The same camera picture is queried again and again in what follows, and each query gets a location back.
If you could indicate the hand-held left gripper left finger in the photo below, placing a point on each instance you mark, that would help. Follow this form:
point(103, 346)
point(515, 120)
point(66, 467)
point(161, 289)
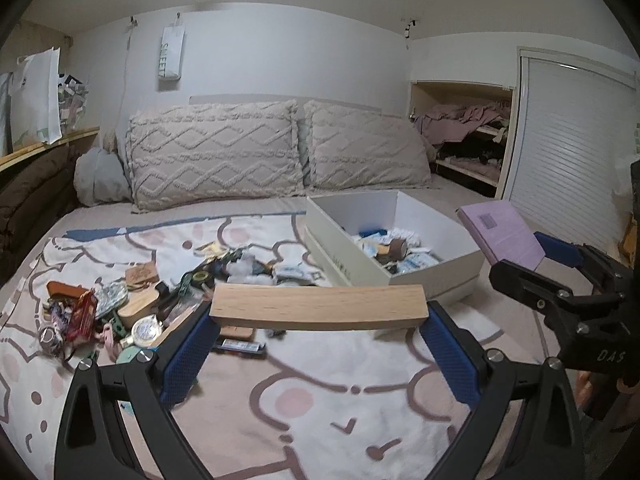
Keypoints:
point(187, 355)

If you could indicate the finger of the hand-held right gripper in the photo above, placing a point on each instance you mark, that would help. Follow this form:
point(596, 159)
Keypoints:
point(525, 282)
point(560, 251)

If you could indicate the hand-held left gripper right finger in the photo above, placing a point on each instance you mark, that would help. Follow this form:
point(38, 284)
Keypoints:
point(450, 355)

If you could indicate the purple notebook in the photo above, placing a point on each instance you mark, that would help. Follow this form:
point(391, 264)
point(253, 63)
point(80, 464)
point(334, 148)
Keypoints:
point(500, 230)

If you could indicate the brown tape roll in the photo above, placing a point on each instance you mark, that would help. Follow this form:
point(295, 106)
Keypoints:
point(398, 250)

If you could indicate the long wooden block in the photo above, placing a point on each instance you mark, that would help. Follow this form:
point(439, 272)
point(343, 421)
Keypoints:
point(320, 307)

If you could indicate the person's right hand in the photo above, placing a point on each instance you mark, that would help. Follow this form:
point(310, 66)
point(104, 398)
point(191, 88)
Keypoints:
point(582, 390)

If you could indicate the narrow wooden block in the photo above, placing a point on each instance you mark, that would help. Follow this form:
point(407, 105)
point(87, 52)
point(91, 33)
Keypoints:
point(175, 321)

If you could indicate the white cloth piece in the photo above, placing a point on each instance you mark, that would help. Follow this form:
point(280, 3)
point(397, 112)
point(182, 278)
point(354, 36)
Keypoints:
point(475, 322)

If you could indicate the white round tin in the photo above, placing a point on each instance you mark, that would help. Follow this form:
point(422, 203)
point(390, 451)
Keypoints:
point(146, 331)

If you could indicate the black lighter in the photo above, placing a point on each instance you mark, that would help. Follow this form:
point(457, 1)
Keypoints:
point(240, 347)

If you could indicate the brown board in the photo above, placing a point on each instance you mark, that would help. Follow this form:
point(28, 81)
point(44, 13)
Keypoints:
point(236, 331)

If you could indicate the green round lid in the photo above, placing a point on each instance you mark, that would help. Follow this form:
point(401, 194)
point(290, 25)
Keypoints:
point(125, 355)

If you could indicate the large green plastic clip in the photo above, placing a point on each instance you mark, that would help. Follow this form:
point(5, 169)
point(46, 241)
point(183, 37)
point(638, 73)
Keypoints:
point(185, 290)

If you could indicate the rounded wooden box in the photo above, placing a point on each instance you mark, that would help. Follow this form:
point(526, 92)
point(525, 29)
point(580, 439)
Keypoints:
point(140, 307)

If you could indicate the green tape roll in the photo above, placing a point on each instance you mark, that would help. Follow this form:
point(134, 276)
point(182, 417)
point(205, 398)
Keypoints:
point(202, 276)

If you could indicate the pink small device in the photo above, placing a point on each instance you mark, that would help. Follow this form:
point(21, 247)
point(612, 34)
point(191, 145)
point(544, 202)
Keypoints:
point(107, 335)

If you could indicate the cork piece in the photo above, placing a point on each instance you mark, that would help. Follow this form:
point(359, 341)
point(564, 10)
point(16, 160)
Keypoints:
point(142, 274)

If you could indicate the floral pouch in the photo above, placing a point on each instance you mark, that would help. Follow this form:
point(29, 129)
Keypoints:
point(112, 295)

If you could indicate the white cotton wad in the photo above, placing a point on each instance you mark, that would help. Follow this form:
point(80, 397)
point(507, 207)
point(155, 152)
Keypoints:
point(247, 270)

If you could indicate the red snack packet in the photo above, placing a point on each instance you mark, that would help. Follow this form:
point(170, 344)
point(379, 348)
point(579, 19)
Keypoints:
point(82, 317)

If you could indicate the wooden closet shelf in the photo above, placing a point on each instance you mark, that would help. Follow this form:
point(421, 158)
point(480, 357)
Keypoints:
point(470, 172)

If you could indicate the dark clothes pile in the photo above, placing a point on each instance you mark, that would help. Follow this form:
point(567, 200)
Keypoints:
point(470, 152)

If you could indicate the colourful candy wrappers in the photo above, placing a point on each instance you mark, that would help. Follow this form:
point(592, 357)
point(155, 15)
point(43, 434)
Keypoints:
point(60, 315)

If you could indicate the white blue tube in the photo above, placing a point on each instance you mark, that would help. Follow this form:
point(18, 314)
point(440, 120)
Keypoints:
point(295, 274)

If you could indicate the glass jar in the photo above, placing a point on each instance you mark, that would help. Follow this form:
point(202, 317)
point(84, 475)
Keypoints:
point(50, 340)

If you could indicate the brown case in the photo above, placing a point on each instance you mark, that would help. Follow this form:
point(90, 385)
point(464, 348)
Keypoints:
point(65, 290)

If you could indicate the pink clothes pile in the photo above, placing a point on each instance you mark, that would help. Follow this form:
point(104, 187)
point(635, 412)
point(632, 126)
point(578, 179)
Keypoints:
point(450, 122)

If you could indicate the grey cloth bundle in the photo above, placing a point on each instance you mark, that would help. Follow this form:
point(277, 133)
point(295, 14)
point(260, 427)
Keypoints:
point(102, 177)

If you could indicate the beige textured pillow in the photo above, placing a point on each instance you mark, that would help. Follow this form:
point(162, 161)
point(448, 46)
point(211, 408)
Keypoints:
point(365, 150)
point(215, 155)

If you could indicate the brown blanket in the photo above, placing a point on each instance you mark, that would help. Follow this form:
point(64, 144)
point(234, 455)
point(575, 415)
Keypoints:
point(30, 195)

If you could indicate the beige headboard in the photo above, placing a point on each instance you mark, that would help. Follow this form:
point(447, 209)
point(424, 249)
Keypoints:
point(225, 98)

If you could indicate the stack of colourful packets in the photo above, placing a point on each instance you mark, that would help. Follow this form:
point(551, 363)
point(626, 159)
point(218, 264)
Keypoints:
point(72, 100)

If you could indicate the white paper bag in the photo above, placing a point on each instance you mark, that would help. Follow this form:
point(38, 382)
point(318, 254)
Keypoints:
point(37, 95)

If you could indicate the white hanging wall pouch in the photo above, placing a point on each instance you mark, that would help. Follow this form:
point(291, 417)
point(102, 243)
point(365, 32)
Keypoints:
point(171, 52)

